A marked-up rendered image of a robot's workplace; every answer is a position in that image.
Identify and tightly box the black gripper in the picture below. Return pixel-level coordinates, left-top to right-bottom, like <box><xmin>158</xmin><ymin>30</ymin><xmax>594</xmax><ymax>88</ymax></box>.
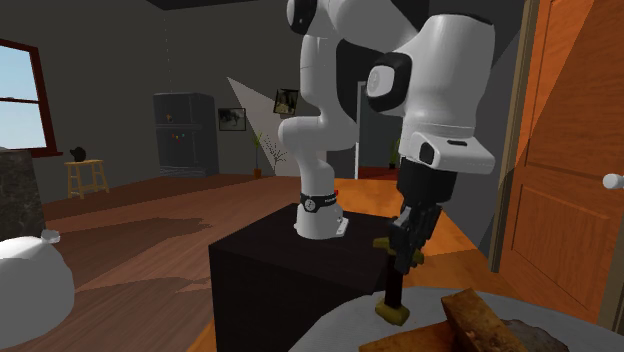
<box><xmin>387</xmin><ymin>157</ymin><xmax>460</xmax><ymax>275</ymax></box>

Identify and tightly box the black bar with olive ends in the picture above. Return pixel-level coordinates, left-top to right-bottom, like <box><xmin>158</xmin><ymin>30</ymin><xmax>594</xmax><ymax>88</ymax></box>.
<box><xmin>372</xmin><ymin>235</ymin><xmax>425</xmax><ymax>327</ymax></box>

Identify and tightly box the leafy green potted plant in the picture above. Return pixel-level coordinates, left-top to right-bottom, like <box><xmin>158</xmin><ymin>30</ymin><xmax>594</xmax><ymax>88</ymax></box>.
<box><xmin>387</xmin><ymin>138</ymin><xmax>402</xmax><ymax>171</ymax></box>

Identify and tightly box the flat orange wooden board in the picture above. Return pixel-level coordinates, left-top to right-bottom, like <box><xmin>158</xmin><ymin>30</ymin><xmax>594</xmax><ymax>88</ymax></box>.
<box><xmin>358</xmin><ymin>320</ymin><xmax>465</xmax><ymax>352</ymax></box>

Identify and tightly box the brown wooden block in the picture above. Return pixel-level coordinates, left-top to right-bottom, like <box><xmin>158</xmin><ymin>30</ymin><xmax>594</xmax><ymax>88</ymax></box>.
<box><xmin>440</xmin><ymin>286</ymin><xmax>531</xmax><ymax>352</ymax></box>

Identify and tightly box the black robot stand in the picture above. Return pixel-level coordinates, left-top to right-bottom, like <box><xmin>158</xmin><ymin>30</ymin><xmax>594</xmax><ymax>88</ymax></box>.
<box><xmin>208</xmin><ymin>202</ymin><xmax>407</xmax><ymax>352</ymax></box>

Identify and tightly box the grey flat stone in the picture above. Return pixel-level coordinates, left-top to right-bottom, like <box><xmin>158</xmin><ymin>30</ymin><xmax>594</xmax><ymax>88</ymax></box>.
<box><xmin>500</xmin><ymin>318</ymin><xmax>572</xmax><ymax>352</ymax></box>

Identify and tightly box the bare twig plant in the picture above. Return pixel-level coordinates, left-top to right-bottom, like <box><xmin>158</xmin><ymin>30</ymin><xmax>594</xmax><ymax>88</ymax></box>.
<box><xmin>263</xmin><ymin>135</ymin><xmax>289</xmax><ymax>177</ymax></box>

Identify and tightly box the orange wooden door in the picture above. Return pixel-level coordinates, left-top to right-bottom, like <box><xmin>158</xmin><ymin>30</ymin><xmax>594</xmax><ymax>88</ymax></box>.
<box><xmin>488</xmin><ymin>0</ymin><xmax>624</xmax><ymax>334</ymax></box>

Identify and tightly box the dark grey refrigerator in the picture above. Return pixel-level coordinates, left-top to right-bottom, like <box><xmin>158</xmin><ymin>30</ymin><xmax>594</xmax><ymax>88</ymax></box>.
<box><xmin>152</xmin><ymin>91</ymin><xmax>220</xmax><ymax>178</ymax></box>

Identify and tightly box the yellow wooden stool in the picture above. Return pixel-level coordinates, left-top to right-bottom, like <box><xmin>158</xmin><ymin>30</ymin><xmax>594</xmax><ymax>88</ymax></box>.
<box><xmin>63</xmin><ymin>158</ymin><xmax>111</xmax><ymax>200</ymax></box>

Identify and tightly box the white round sack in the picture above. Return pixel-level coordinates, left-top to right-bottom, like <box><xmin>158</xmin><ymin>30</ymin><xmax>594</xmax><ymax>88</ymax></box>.
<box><xmin>0</xmin><ymin>228</ymin><xmax>76</xmax><ymax>350</ymax></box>

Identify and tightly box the dark marble counter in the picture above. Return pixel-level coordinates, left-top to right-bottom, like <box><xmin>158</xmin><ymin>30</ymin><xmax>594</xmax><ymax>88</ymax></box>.
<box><xmin>0</xmin><ymin>149</ymin><xmax>48</xmax><ymax>243</ymax></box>

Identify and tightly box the red framed window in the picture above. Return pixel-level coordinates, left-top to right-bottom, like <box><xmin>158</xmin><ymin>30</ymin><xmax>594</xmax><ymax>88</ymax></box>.
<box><xmin>0</xmin><ymin>38</ymin><xmax>64</xmax><ymax>159</ymax></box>

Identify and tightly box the yellowish framed wall picture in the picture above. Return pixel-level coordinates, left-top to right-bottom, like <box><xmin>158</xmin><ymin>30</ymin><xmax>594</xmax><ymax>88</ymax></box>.
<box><xmin>272</xmin><ymin>88</ymin><xmax>300</xmax><ymax>117</ymax></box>

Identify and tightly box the dark framed wall picture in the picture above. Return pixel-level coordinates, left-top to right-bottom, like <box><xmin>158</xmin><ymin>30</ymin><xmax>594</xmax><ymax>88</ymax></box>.
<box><xmin>217</xmin><ymin>107</ymin><xmax>248</xmax><ymax>133</ymax></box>

